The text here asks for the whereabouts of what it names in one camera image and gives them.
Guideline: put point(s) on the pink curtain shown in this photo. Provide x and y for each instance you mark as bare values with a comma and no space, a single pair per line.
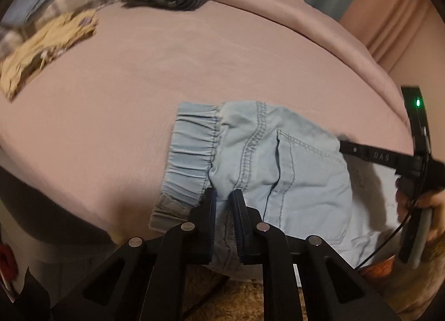
401,35

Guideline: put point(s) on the yellow floral garment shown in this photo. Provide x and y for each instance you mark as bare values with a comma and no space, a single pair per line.
46,45

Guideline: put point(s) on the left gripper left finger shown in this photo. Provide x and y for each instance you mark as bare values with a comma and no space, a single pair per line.
145,279

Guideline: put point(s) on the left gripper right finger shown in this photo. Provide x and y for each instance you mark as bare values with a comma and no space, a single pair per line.
303,279

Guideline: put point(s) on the pink bed sheet mattress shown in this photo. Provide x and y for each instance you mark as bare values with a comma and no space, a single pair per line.
91,131

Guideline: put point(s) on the light blue strawberry pants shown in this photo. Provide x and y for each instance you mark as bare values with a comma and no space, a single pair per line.
288,168

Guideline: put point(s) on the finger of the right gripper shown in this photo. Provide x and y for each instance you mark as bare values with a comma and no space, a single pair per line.
403,164

